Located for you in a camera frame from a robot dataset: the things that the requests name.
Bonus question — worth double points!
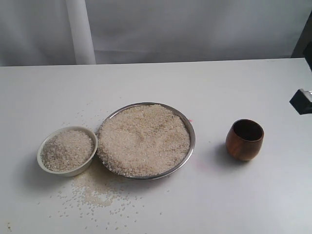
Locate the brown wooden cup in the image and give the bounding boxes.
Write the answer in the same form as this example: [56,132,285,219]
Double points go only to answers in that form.
[225,119,264,161]

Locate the large steel rice plate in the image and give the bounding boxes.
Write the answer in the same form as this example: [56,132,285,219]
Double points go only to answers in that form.
[97,102,195,180]

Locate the spilled rice grains on table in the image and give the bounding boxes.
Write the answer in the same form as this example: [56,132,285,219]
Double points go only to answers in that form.
[39,97,171,220]

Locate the small white ceramic bowl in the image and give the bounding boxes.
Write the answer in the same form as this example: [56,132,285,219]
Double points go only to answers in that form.
[37,126,98,177]

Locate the dark object at right edge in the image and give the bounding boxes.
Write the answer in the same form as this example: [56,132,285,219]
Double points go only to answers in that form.
[291,13,312,69]

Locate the white pole behind table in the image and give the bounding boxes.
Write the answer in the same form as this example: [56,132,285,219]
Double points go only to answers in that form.
[66,0,96,65]

